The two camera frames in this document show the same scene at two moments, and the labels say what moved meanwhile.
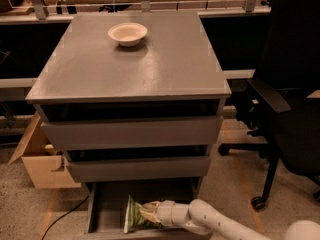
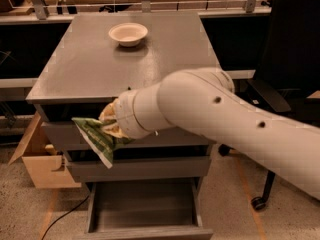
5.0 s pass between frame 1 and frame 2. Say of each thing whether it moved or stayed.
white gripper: moved
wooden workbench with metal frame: stayed
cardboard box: stayed
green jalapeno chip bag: moved
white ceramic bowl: stayed
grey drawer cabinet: stayed
